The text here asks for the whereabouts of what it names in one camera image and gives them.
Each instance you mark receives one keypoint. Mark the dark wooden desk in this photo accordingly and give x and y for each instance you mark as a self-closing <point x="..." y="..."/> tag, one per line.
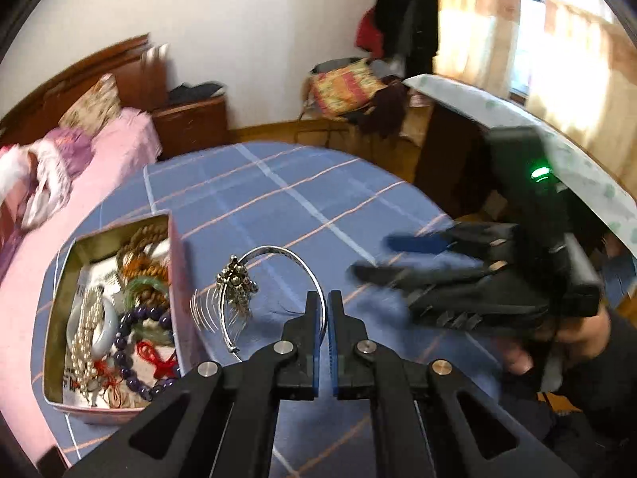
<point x="448" y="159"/>

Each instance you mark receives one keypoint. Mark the wooden nightstand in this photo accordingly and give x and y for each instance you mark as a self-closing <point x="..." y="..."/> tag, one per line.
<point x="194" y="122"/>

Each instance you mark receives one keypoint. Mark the green jade bangle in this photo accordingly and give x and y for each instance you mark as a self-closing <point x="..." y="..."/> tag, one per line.
<point x="144" y="284"/>

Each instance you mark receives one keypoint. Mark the pink bed sheet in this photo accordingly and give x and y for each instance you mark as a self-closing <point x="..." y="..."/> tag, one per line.
<point x="124" y="144"/>

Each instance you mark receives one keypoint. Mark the blue plaid tablecloth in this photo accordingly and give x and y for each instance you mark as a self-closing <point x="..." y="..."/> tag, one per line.
<point x="298" y="184"/>

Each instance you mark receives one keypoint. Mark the dark maroon cloth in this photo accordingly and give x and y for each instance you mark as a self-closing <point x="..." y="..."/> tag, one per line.
<point x="388" y="109"/>

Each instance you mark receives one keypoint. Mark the silver bell bangle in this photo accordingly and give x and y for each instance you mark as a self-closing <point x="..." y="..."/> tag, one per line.
<point x="238" y="279"/>

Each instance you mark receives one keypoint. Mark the metal frame chair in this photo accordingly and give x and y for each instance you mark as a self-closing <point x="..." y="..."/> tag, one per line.
<point x="306" y="104"/>

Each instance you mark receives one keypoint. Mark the dark folded clothes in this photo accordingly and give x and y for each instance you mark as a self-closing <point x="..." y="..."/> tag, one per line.
<point x="194" y="92"/>

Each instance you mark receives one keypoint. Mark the person's right forearm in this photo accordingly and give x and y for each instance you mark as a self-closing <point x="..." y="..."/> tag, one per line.
<point x="607" y="383"/>

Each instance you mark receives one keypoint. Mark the floral seat cushion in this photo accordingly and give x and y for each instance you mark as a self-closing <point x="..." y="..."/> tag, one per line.
<point x="343" y="87"/>

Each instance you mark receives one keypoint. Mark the pale jade bangle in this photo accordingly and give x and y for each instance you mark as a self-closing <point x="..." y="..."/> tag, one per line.
<point x="110" y="328"/>

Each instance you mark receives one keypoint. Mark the cream window curtain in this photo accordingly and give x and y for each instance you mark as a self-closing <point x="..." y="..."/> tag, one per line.
<point x="473" y="20"/>

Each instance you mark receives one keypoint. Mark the white green patterned table cover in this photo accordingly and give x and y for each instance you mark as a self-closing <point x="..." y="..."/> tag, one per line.
<point x="497" y="107"/>

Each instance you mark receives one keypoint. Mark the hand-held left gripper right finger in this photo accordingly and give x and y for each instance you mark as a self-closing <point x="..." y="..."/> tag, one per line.
<point x="334" y="358"/>

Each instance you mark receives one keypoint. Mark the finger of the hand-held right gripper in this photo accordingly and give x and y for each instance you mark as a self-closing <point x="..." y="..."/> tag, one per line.
<point x="418" y="244"/>
<point x="388" y="274"/>

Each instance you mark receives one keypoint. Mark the black hanging coat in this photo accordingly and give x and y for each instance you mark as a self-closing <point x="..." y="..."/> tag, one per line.
<point x="403" y="5"/>

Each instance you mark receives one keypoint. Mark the red hanging garment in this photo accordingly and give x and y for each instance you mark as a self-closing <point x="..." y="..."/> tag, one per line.
<point x="368" y="30"/>

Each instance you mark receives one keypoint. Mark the floral pillow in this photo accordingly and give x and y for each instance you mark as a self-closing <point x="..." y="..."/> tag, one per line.
<point x="92" y="104"/>

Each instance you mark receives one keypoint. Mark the pink floral tin box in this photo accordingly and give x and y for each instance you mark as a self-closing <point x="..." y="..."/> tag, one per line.
<point x="177" y="269"/>

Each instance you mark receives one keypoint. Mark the wooden bed headboard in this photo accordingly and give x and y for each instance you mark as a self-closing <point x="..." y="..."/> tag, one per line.
<point x="99" y="64"/>

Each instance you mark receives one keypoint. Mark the person's right hand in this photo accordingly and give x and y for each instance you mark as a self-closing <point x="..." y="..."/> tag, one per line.
<point x="522" y="358"/>

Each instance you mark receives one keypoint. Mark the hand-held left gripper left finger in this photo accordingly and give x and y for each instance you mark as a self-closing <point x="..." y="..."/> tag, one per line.
<point x="312" y="358"/>

